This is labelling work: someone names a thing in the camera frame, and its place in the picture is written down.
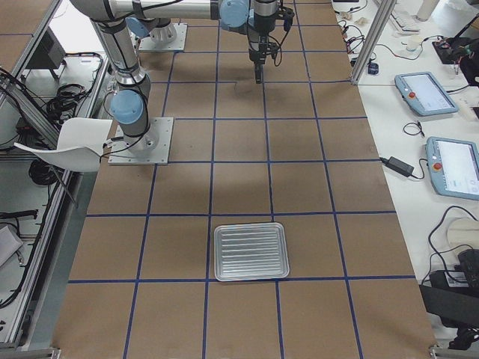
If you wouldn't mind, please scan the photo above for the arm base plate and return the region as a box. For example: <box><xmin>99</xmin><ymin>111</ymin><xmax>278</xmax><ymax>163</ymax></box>
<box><xmin>137</xmin><ymin>23</ymin><xmax>188</xmax><ymax>52</ymax></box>
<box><xmin>108</xmin><ymin>117</ymin><xmax>174</xmax><ymax>165</ymax></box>

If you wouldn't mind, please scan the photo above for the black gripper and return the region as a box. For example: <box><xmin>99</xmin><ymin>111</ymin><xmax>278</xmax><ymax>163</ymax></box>
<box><xmin>246</xmin><ymin>1</ymin><xmax>294</xmax><ymax>84</ymax></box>

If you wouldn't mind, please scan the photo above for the aluminium frame post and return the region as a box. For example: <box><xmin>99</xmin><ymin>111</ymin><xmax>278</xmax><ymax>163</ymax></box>
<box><xmin>350</xmin><ymin>0</ymin><xmax>396</xmax><ymax>85</ymax></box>

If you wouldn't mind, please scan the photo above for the near teach pendant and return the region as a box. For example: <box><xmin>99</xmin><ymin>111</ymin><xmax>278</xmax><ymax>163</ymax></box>
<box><xmin>425</xmin><ymin>137</ymin><xmax>478</xmax><ymax>200</ymax></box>

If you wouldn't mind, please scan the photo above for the white paper cup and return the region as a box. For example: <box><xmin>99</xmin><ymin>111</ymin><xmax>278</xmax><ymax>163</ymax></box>
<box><xmin>406</xmin><ymin>34</ymin><xmax>423</xmax><ymax>52</ymax></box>

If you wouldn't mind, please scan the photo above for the blue checkered connector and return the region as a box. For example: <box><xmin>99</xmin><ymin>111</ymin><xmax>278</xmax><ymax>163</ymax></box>
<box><xmin>367</xmin><ymin>62</ymin><xmax>379</xmax><ymax>76</ymax></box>

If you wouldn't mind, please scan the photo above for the white plastic chair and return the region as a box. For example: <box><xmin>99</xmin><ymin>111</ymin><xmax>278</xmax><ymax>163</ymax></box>
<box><xmin>14</xmin><ymin>117</ymin><xmax>112</xmax><ymax>172</ymax></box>

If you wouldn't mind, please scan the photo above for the teach pendant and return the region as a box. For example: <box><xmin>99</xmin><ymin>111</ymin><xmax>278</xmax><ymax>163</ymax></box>
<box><xmin>394</xmin><ymin>72</ymin><xmax>459</xmax><ymax>117</ymax></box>
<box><xmin>425</xmin><ymin>137</ymin><xmax>478</xmax><ymax>200</ymax></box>

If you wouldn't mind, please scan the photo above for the black power adapter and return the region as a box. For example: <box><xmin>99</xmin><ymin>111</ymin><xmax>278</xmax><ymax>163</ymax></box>
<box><xmin>380</xmin><ymin>156</ymin><xmax>414</xmax><ymax>177</ymax></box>

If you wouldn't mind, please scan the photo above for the far teach pendant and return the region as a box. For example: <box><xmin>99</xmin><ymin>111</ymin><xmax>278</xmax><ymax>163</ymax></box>
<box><xmin>394</xmin><ymin>72</ymin><xmax>459</xmax><ymax>117</ymax></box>

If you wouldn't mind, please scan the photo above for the silver ribbed metal tray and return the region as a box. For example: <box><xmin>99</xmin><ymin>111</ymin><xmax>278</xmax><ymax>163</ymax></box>
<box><xmin>214</xmin><ymin>222</ymin><xmax>290</xmax><ymax>282</ymax></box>

